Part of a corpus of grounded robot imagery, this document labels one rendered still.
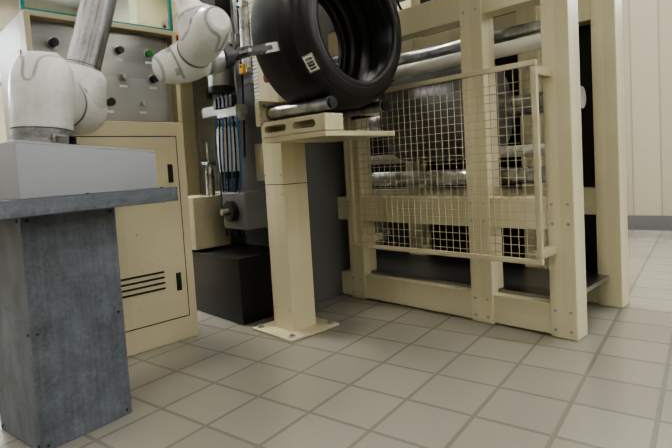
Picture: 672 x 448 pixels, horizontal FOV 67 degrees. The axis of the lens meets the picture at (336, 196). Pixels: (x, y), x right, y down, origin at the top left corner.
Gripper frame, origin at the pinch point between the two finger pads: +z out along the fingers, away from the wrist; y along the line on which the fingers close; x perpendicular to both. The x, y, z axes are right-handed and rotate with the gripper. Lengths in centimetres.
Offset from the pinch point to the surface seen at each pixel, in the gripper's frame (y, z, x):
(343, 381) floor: -23, -25, 106
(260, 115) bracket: 23.3, 6.2, 21.9
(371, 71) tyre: 4, 53, 16
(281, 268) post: 31, 1, 85
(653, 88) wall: -21, 359, 89
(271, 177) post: 33, 11, 48
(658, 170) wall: -23, 342, 153
